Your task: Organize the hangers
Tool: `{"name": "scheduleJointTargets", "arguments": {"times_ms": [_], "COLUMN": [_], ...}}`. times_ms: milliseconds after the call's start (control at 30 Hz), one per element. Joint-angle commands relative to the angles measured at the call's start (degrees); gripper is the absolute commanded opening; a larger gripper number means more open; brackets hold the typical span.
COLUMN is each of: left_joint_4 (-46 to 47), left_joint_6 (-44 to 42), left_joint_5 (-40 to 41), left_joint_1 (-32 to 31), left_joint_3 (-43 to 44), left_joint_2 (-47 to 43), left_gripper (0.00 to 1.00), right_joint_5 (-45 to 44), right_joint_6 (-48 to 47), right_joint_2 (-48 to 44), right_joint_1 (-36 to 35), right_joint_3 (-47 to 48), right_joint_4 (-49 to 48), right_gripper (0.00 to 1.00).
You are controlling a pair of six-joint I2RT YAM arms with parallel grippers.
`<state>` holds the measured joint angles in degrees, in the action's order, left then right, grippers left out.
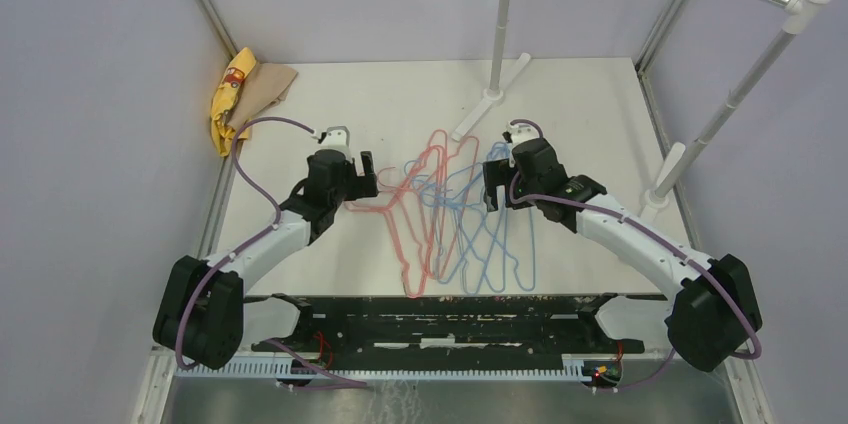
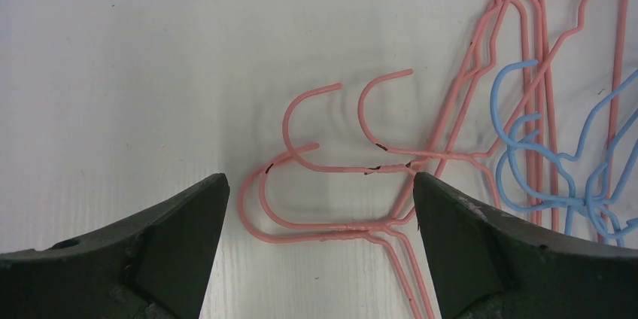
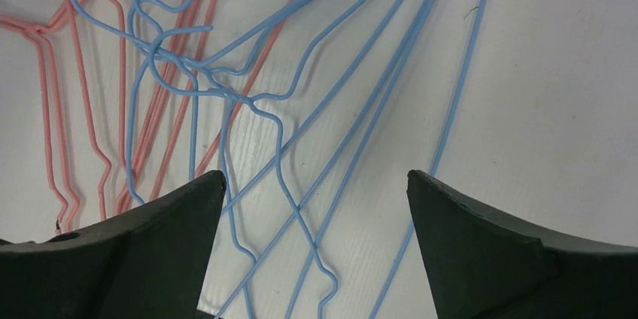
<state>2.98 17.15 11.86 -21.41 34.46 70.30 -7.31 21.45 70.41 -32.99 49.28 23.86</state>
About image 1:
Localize pink wire hanger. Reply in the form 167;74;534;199
421;135;480;285
382;129;465;298
344;152;439;298

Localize blue wire hanger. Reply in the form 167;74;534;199
422;162;520;296
408;162;497;295
477;182;537;295

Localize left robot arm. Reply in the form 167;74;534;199
152;149;378;370

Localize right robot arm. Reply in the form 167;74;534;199
483;138;763;372

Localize beige cloth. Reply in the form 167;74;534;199
225;63;298;130

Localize yellow patterned cloth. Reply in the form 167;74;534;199
209;47;258;158

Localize white clothes rack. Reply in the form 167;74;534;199
450;0;832;221

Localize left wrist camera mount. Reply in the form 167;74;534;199
318;126;350;147

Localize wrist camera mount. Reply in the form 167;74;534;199
502;123;540;145
318;126;350;147

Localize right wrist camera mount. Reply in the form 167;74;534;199
502;123;540;145

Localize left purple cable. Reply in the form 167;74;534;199
174;116;368;390

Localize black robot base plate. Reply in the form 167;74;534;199
273;295;645;371

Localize white slotted cable duct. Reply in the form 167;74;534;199
175;354;591;383

